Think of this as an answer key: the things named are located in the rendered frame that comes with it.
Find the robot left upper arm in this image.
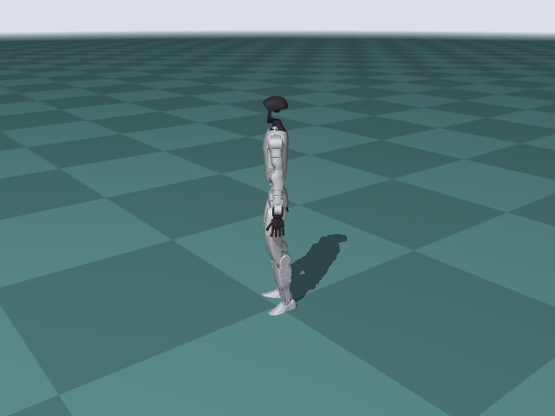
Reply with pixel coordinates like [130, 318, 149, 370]
[268, 134, 284, 182]

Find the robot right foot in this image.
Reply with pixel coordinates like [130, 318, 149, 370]
[262, 288, 293, 298]

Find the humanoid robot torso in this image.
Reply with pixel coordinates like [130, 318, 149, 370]
[262, 127, 288, 207]

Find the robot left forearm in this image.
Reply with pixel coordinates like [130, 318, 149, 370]
[271, 172, 284, 215]

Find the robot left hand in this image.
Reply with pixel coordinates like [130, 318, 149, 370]
[266, 206, 284, 237]

